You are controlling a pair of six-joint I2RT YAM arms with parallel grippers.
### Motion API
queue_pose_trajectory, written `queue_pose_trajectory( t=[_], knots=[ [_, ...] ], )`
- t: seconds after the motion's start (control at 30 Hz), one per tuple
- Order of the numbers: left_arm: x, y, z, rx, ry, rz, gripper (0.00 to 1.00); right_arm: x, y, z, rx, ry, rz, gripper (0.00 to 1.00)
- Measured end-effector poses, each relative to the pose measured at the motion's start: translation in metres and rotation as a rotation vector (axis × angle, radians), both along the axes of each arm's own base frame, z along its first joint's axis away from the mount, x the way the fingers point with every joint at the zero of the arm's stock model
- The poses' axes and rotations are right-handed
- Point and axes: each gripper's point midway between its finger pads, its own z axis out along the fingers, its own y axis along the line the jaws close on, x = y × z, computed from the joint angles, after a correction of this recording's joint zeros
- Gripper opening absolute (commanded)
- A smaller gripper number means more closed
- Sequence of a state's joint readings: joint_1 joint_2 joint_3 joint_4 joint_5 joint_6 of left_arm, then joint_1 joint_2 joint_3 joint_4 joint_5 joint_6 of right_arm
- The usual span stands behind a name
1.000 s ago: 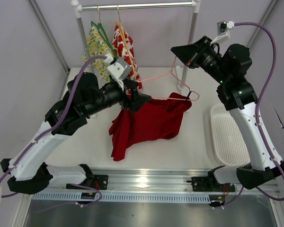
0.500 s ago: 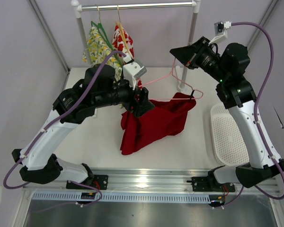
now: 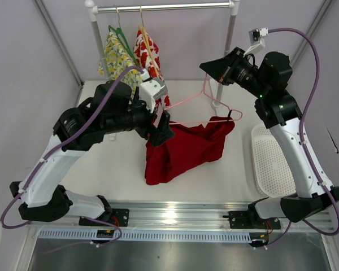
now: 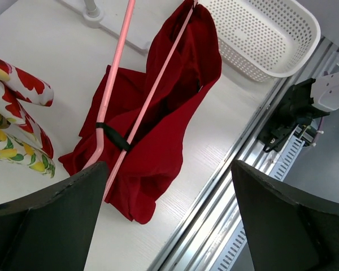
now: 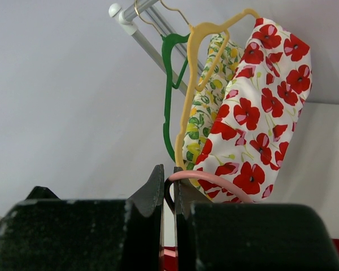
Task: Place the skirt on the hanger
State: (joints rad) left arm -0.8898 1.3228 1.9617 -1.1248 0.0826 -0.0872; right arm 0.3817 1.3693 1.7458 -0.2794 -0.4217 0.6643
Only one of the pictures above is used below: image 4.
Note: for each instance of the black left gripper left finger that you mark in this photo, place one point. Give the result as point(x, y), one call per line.
point(52, 229)

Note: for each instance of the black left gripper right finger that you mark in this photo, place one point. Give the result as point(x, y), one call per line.
point(286, 228)

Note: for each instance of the pink wire hanger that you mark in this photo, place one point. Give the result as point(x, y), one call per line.
point(148, 112)

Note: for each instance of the red skirt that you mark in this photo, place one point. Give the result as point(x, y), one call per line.
point(209, 61)

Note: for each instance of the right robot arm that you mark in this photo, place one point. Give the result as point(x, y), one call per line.
point(309, 100)

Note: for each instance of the lemon print garment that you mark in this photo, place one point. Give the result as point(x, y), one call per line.
point(15, 151)

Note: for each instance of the red floral print garment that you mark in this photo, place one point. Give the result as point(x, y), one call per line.
point(17, 86)

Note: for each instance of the white perforated basket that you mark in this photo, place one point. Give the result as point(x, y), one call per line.
point(264, 39)

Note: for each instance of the white clothes rack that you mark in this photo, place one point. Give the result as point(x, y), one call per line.
point(109, 16)

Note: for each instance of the perforated cable tray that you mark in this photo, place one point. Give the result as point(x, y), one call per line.
point(264, 214)

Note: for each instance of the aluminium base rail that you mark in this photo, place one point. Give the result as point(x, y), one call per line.
point(201, 235)

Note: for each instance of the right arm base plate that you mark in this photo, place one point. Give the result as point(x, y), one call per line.
point(276, 131)

